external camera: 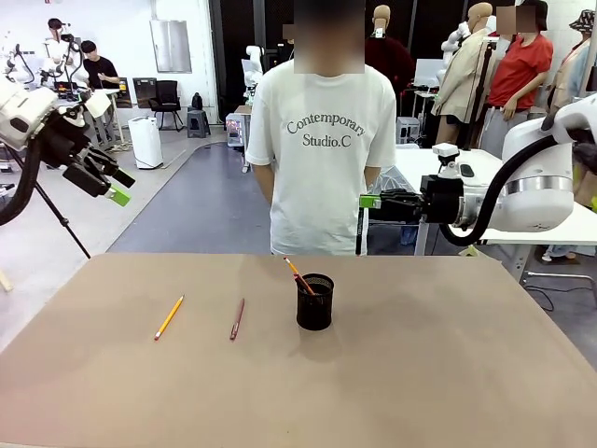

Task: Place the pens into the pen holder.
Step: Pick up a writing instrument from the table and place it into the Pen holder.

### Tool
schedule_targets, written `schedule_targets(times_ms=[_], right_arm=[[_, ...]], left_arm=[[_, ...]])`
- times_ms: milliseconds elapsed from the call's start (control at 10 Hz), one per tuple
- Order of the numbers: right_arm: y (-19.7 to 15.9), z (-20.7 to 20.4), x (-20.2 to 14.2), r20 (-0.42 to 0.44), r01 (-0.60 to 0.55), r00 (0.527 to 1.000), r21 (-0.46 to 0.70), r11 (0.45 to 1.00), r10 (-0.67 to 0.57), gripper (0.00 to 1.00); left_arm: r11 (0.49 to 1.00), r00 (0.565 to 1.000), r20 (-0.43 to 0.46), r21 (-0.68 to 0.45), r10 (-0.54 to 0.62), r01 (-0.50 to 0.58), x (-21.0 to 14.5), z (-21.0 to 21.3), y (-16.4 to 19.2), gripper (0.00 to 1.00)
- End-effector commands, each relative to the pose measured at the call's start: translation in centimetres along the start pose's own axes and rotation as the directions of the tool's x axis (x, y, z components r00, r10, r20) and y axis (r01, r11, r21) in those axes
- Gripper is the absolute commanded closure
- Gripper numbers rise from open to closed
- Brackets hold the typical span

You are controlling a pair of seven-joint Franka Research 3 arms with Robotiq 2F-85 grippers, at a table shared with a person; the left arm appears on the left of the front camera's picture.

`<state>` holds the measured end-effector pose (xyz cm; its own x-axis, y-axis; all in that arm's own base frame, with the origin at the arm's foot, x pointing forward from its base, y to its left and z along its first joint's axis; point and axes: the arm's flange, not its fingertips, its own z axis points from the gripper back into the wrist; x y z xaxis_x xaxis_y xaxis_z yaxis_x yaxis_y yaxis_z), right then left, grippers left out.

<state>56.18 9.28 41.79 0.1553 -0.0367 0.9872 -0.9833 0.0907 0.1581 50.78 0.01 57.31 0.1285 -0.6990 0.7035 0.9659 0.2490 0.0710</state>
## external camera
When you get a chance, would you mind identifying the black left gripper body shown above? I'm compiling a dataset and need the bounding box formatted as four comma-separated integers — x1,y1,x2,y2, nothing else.
41,114,97,175

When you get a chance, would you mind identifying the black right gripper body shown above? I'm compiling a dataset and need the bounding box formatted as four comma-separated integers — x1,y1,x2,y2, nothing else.
418,175,465,225

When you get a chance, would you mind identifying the black marker pen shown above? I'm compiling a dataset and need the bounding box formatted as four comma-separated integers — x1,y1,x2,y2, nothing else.
354,204,370,258

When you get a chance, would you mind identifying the pink retractable pen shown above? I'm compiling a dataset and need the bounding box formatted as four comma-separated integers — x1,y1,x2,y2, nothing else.
229,298,246,341

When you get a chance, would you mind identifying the person's right forearm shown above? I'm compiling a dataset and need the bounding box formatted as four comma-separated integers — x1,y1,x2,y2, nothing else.
251,161,277,206

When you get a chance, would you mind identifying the person's left forearm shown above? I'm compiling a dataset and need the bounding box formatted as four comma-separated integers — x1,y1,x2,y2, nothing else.
362,162,382,197

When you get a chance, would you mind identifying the red pen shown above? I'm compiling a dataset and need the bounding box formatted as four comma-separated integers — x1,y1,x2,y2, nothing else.
293,273,317,296

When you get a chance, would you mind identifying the black mesh pen holder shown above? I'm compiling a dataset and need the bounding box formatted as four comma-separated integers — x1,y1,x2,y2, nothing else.
296,273,336,331

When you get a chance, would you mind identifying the white work table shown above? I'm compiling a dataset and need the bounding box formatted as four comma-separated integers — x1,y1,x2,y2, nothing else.
394,147,597,286

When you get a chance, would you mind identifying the white air purifier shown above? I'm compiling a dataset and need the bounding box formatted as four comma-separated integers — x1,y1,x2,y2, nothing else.
128,116,164,170

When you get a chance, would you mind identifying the grey computer case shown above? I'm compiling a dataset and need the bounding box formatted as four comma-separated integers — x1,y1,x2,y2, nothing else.
396,116,421,146

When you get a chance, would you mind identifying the person in white t-shirt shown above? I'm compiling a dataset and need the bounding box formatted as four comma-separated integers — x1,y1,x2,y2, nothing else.
245,0,397,257

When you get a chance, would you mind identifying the person in black shirt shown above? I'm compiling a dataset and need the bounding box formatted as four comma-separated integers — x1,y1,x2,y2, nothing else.
79,39,120,91

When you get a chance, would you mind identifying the black cabinet box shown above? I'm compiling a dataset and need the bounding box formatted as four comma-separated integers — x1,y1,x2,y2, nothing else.
132,77,158,109

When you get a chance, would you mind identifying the black office chair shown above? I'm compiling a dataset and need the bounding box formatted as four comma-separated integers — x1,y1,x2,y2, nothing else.
148,79,186,132

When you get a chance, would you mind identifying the person in white clothes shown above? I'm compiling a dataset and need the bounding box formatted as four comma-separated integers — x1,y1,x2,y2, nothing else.
44,17,78,83

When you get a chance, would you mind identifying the grey plastic stool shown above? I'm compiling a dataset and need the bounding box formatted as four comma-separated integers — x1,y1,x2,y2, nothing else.
186,109,212,139

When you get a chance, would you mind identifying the mannequin in beige coat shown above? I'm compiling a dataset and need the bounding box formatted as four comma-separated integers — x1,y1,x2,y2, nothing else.
431,2,498,148

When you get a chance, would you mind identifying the computer case with lights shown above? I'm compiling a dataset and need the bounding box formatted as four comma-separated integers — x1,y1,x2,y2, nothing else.
226,113,249,148

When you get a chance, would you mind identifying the mannequin in dark red garment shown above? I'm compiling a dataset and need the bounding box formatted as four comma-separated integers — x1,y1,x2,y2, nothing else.
365,4,416,97

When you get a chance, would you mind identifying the person in red shirt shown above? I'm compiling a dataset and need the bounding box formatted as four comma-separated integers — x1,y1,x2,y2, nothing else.
484,0,556,158

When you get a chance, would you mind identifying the mannequin with bucket hat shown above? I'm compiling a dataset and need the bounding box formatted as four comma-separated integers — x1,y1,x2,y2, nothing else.
549,7,597,118

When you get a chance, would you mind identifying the black right arm hose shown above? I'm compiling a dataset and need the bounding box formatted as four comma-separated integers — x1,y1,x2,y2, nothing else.
440,111,589,246

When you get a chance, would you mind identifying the black arm hose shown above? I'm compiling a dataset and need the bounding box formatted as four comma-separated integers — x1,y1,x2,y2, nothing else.
0,134,46,228
440,111,589,246

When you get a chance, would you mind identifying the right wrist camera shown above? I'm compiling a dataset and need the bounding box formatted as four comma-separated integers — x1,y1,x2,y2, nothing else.
431,143,462,179

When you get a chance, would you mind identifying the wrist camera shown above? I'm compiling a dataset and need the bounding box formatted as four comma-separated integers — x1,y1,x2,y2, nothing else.
431,143,462,179
58,91,113,130

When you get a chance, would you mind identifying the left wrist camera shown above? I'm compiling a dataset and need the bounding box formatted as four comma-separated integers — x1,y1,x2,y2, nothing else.
58,91,113,130

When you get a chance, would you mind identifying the black left arm hose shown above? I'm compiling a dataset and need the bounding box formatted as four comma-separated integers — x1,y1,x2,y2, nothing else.
0,134,46,228

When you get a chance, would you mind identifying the metal wall panel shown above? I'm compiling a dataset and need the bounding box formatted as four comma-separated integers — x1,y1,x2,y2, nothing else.
148,19,193,75

